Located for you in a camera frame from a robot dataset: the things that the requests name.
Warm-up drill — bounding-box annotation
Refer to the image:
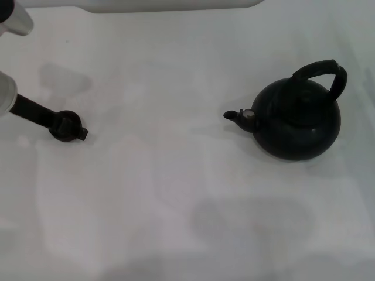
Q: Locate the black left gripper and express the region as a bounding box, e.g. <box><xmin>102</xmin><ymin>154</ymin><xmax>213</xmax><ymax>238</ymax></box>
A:
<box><xmin>9</xmin><ymin>92</ymin><xmax>90</xmax><ymax>141</ymax></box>

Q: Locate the dark brown teacup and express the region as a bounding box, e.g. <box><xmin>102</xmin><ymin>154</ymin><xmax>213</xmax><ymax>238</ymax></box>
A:
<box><xmin>48</xmin><ymin>110</ymin><xmax>83</xmax><ymax>143</ymax></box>

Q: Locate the black round teapot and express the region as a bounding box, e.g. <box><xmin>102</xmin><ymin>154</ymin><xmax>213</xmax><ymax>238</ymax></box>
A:
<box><xmin>223</xmin><ymin>59</ymin><xmax>349</xmax><ymax>161</ymax></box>

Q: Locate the white rounded robot torso panel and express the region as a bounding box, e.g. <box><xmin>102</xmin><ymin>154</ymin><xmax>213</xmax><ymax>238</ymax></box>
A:
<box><xmin>86</xmin><ymin>0</ymin><xmax>264</xmax><ymax>14</ymax></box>

